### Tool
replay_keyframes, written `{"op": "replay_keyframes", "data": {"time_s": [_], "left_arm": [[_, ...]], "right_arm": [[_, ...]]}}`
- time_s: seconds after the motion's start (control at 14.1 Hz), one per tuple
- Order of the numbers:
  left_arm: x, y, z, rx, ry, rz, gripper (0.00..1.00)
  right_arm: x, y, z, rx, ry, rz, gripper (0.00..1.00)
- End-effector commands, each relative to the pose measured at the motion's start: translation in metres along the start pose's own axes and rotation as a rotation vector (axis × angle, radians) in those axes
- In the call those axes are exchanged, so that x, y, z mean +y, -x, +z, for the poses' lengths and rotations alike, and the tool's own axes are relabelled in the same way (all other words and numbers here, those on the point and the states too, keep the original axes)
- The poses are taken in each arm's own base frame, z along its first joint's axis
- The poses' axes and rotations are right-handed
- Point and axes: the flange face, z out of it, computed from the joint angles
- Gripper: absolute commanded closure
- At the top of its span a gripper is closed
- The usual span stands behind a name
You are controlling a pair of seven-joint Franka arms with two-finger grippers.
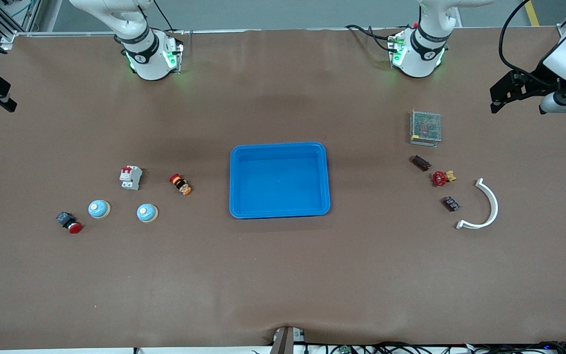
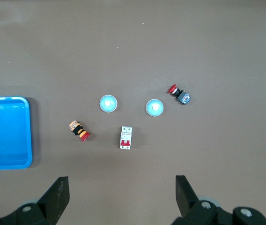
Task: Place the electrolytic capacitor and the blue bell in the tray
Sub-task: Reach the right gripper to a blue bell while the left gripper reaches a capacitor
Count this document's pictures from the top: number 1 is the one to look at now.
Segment blue desk bell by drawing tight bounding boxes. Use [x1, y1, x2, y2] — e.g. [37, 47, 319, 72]
[88, 199, 112, 219]
[137, 203, 159, 223]

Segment blue plastic tray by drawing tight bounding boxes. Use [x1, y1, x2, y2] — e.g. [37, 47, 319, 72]
[229, 142, 331, 219]

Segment metal mesh power supply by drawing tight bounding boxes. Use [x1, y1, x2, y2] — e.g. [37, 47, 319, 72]
[409, 109, 443, 147]

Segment white curved plastic piece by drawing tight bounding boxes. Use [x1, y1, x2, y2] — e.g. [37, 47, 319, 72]
[455, 178, 499, 230]

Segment red mushroom push button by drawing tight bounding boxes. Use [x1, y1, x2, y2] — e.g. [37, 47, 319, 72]
[56, 211, 84, 235]

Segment orange black emergency stop button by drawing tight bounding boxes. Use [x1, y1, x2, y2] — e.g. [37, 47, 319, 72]
[169, 173, 192, 196]

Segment brown table mat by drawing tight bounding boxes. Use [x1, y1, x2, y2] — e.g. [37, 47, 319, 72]
[0, 27, 566, 351]

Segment metal table edge clamp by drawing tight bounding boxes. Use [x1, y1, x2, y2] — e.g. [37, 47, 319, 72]
[271, 326, 306, 354]

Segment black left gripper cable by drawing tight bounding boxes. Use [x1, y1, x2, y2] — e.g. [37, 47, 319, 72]
[498, 0, 546, 82]

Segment red handle brass valve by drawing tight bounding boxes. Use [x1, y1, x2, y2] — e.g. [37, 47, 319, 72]
[431, 170, 457, 187]

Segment black left arm base cables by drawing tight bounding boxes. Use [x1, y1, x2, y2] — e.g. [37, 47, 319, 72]
[346, 24, 399, 54]

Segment white circuit breaker red switch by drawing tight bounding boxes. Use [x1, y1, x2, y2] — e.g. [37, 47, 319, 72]
[119, 165, 143, 191]

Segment black right arm base cable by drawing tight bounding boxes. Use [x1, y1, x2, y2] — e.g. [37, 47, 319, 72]
[151, 0, 175, 34]

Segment black cable bundle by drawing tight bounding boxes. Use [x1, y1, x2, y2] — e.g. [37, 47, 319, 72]
[303, 341, 566, 354]

